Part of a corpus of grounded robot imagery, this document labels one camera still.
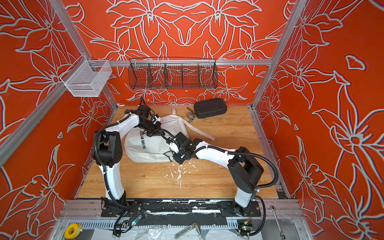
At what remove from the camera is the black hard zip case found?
109 centimetres

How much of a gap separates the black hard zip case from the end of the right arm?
1.38ft

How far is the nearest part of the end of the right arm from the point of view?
618 millimetres
